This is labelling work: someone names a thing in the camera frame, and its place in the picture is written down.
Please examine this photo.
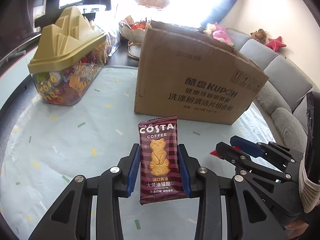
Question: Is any grey sectional sofa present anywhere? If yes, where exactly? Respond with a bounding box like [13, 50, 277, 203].
[227, 28, 318, 152]

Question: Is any white tiered snack tray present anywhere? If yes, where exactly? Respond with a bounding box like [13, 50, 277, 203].
[119, 0, 169, 60]

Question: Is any pink plush toy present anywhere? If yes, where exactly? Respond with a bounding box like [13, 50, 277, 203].
[212, 23, 234, 47]

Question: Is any white patterned table cloth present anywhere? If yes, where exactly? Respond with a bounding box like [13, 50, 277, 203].
[1, 66, 276, 239]

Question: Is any pink star pillow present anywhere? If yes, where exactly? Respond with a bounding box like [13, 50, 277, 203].
[265, 36, 286, 52]

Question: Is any Costa coffee biscuit packet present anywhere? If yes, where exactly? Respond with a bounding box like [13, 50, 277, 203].
[138, 116, 186, 205]

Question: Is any small red wrapped candy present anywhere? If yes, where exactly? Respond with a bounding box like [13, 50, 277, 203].
[210, 150, 222, 159]

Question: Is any yellow plush duck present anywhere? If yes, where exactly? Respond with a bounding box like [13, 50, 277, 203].
[203, 23, 217, 36]

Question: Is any brown plush dog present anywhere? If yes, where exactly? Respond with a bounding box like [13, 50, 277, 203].
[250, 29, 267, 44]

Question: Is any right blue curtain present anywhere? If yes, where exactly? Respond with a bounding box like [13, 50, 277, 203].
[199, 0, 238, 31]

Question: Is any brown cardboard box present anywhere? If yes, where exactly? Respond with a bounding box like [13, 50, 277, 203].
[134, 21, 268, 125]

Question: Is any clear plastic zip bag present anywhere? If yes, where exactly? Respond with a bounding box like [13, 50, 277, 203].
[105, 28, 120, 57]

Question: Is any black upright piano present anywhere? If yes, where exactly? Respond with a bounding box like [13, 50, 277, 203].
[34, 0, 106, 29]

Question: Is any clear candy jar gold lid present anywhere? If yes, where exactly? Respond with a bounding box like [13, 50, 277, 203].
[28, 6, 107, 105]

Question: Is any right human hand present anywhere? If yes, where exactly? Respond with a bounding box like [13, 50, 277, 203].
[285, 219, 309, 239]

